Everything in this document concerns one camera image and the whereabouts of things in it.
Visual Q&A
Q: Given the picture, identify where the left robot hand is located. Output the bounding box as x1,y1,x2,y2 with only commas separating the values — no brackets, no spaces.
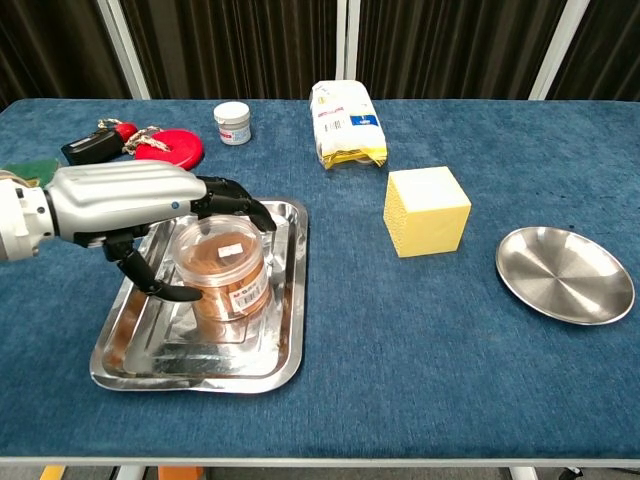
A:
45,159,278,304

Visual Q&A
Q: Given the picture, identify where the clear tub of rubber bands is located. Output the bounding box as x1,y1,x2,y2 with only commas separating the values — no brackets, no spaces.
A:
172,212,274,324

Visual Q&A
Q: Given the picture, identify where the yellow foam cube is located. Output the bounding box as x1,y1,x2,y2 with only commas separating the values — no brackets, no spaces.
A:
383,166,472,259

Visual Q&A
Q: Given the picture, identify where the black car key fob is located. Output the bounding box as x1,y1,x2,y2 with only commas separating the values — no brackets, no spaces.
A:
60,128,126,167

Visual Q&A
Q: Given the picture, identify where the red round disc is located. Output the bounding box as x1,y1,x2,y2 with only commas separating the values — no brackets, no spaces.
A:
134,128,205,171

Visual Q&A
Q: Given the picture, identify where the green yellow sponge block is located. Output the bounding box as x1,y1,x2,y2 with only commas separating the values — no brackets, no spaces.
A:
0,158,62,189

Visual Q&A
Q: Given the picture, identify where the small white jar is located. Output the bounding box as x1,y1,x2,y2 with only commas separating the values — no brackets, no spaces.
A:
213,102,252,147

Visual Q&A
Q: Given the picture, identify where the dark pleated curtain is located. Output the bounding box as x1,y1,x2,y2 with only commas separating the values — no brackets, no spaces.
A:
355,0,569,100
119,0,346,100
547,0,640,101
0,0,132,109

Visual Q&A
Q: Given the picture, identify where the rectangular steel tray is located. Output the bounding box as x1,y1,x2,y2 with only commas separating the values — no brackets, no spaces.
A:
89,198,309,395

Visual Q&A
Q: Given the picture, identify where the white yellow paper bag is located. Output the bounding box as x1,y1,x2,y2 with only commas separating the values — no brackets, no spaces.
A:
310,79,389,171

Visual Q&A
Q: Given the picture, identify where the orange block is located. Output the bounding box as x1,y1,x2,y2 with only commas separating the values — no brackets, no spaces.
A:
158,466,206,480

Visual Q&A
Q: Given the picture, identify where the blue table cloth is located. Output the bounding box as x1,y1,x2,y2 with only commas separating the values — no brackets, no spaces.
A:
0,98,640,459

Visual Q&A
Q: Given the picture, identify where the round metal plate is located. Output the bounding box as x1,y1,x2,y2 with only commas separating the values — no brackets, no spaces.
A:
495,226,636,326

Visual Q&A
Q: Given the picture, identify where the braided key chain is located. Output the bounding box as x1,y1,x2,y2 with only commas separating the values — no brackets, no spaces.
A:
122,127,172,154

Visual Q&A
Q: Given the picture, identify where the white frame post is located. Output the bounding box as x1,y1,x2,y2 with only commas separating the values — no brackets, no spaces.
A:
528,0,594,101
95,0,151,100
335,0,362,100

